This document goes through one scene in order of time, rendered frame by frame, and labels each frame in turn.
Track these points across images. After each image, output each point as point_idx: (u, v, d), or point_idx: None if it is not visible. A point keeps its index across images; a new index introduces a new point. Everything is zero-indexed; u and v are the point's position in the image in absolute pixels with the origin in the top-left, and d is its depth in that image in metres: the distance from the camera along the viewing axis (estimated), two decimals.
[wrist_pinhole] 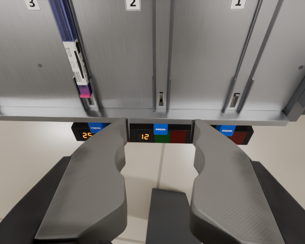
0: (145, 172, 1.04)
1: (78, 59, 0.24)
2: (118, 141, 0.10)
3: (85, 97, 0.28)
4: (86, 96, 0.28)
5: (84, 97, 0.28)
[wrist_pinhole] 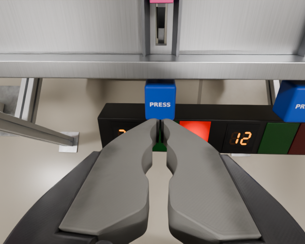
0: (167, 228, 0.77)
1: None
2: (147, 142, 0.10)
3: (163, 1, 0.11)
4: None
5: (159, 2, 0.12)
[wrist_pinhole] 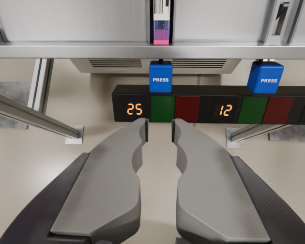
0: (167, 215, 0.82)
1: None
2: (137, 141, 0.10)
3: (162, 43, 0.18)
4: (164, 41, 0.18)
5: (160, 44, 0.18)
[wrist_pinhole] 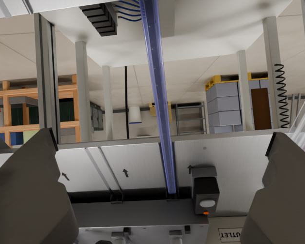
0: None
1: None
2: (47, 151, 0.09)
3: None
4: None
5: None
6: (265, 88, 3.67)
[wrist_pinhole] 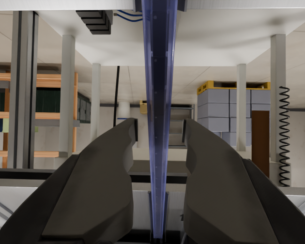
0: None
1: None
2: (127, 141, 0.10)
3: None
4: None
5: None
6: (255, 98, 3.71)
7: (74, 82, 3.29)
